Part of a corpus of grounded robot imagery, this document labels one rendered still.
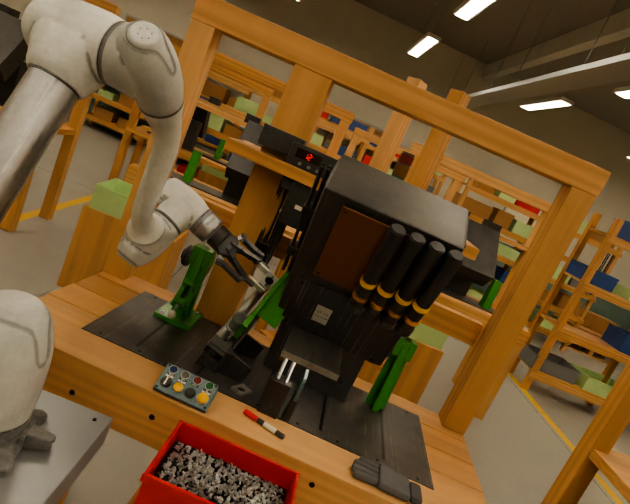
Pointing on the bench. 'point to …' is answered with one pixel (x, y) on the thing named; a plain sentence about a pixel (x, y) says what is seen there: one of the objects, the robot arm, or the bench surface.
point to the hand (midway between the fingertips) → (261, 278)
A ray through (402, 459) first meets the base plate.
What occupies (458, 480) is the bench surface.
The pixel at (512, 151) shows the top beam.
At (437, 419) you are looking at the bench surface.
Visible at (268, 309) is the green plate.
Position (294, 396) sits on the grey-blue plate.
